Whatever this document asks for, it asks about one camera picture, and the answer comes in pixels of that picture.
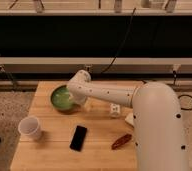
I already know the white soap bar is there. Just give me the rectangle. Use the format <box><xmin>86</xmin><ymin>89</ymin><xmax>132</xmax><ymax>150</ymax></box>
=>
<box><xmin>125</xmin><ymin>113</ymin><xmax>134</xmax><ymax>126</ymax></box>

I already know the black hanging cable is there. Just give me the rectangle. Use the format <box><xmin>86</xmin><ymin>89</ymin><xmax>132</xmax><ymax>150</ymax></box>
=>
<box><xmin>100</xmin><ymin>7</ymin><xmax>137</xmax><ymax>75</ymax></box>

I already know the white plastic bottle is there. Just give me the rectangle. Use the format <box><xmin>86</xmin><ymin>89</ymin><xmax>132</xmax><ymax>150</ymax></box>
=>
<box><xmin>110</xmin><ymin>103</ymin><xmax>121</xmax><ymax>118</ymax></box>

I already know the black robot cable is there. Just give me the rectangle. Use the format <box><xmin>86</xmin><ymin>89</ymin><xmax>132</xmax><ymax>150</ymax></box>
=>
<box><xmin>177</xmin><ymin>93</ymin><xmax>192</xmax><ymax>112</ymax></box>

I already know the black smartphone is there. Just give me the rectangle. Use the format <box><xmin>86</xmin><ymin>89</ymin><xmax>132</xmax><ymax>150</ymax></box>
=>
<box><xmin>70</xmin><ymin>126</ymin><xmax>87</xmax><ymax>151</ymax></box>

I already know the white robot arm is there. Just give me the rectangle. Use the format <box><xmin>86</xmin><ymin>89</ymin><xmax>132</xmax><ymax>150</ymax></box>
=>
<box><xmin>67</xmin><ymin>70</ymin><xmax>190</xmax><ymax>171</ymax></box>

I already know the green ceramic bowl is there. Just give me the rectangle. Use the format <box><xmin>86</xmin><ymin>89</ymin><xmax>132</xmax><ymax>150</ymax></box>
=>
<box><xmin>50</xmin><ymin>85</ymin><xmax>79</xmax><ymax>112</ymax></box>

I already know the grey metal rail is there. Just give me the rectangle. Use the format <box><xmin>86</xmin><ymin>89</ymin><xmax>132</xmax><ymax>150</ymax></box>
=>
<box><xmin>0</xmin><ymin>57</ymin><xmax>192</xmax><ymax>74</ymax></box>

